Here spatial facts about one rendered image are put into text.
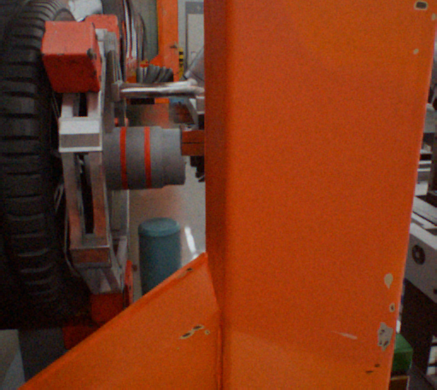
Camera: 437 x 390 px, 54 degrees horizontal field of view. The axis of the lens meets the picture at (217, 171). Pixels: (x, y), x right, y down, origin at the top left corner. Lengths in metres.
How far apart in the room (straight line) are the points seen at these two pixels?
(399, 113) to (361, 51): 0.06
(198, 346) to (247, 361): 0.05
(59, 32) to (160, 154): 0.33
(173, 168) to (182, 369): 0.56
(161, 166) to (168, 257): 0.19
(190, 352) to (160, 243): 0.47
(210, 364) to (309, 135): 0.23
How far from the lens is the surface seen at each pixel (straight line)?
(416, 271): 0.85
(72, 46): 0.69
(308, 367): 0.43
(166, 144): 0.92
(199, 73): 1.25
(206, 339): 0.42
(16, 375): 1.42
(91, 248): 0.76
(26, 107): 0.70
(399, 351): 0.74
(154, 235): 0.87
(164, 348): 0.42
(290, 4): 0.32
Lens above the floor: 1.09
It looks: 16 degrees down
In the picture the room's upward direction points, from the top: straight up
